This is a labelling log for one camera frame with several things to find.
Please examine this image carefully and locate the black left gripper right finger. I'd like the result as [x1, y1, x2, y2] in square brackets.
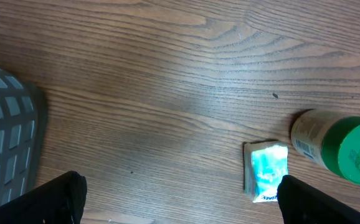
[277, 175, 360, 224]

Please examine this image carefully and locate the green lid jar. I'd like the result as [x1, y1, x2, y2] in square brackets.
[290, 110, 360, 185]

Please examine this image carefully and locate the teal tissue packet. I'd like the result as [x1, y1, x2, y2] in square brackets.
[244, 141, 288, 203]

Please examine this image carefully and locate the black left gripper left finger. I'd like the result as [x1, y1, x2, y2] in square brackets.
[0, 171, 87, 224]

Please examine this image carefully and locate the dark grey plastic basket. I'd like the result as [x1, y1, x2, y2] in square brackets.
[0, 68, 47, 206]

